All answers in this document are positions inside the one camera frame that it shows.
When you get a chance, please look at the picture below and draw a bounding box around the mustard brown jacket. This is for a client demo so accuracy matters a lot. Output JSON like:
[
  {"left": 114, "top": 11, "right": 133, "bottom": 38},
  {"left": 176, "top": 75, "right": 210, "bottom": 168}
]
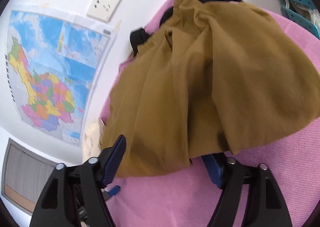
[{"left": 102, "top": 2, "right": 319, "bottom": 178}]

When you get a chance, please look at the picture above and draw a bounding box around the cream coloured garment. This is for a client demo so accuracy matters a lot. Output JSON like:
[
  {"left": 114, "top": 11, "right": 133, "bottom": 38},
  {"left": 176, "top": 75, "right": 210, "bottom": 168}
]
[{"left": 81, "top": 118, "right": 105, "bottom": 162}]

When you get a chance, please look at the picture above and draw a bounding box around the pink bed blanket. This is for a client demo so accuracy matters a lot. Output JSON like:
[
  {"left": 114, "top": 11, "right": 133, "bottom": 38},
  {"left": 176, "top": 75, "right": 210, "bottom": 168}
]
[{"left": 98, "top": 0, "right": 320, "bottom": 227}]

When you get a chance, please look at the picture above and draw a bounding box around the colourful wall map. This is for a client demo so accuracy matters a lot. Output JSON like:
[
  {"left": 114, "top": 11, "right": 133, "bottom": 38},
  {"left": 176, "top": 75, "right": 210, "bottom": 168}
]
[{"left": 5, "top": 5, "right": 116, "bottom": 146}]

